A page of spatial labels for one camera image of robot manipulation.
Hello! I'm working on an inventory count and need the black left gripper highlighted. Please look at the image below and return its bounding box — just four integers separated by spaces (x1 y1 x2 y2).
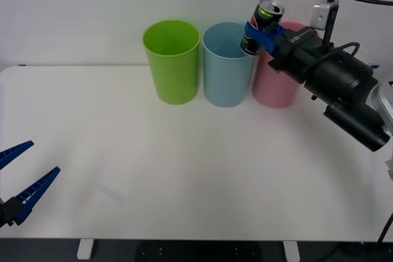
0 140 61 229

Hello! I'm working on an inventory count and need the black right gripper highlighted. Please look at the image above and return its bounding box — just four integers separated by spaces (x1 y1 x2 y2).
244 20 327 85

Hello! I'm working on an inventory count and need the black drink can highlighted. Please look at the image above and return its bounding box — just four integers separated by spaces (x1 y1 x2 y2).
239 0 285 57

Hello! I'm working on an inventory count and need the pink plastic bin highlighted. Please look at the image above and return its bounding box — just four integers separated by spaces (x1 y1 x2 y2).
251 20 324 109

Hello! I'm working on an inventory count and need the pale blue plastic bin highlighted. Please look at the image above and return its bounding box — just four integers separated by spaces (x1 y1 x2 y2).
201 20 262 109

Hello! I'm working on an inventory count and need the white table leg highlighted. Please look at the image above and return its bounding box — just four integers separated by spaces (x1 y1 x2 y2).
282 240 301 262
76 239 94 260

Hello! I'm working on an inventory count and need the green plastic bin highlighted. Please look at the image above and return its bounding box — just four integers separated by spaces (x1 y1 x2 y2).
142 19 201 106

